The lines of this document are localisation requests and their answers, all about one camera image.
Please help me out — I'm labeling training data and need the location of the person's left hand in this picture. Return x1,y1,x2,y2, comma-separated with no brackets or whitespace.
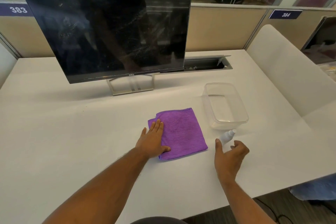
135,119,172,160

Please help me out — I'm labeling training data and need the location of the person's right hand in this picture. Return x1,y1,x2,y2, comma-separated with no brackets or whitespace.
214,138,250,180

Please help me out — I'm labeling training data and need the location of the small white spray bottle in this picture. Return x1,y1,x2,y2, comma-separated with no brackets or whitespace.
219,129,237,144

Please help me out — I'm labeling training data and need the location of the purple microfibre cloth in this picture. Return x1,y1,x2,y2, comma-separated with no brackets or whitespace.
148,107,208,161

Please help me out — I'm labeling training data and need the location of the black monitor with silver stand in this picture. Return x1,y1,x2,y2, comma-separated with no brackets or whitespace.
23,0,192,96

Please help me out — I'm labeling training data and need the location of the person's left forearm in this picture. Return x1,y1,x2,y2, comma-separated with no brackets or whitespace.
42,147,150,224

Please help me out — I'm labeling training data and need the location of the person's right forearm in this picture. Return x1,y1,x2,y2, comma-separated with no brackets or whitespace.
218,174,276,224

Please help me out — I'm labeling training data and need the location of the person's dark shirt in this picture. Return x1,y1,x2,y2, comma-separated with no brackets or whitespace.
131,216,188,224

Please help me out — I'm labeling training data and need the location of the person's blue jeans leg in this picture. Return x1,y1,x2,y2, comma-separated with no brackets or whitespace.
288,174,336,202

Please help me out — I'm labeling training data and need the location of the clear plastic container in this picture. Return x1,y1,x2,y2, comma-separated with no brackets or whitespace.
201,82,249,130

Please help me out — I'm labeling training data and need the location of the white desk divider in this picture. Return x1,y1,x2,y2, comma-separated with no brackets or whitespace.
246,24,336,117
0,42,18,89

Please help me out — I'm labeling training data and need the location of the beige partition panel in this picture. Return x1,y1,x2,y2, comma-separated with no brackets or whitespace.
0,2,268,59
245,8,336,51

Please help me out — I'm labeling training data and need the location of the blue number sign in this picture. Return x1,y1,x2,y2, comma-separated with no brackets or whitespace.
268,10,303,20
0,3,36,17

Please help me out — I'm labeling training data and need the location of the open grey desk cable hatch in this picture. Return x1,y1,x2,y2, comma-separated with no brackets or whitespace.
160,55,233,74

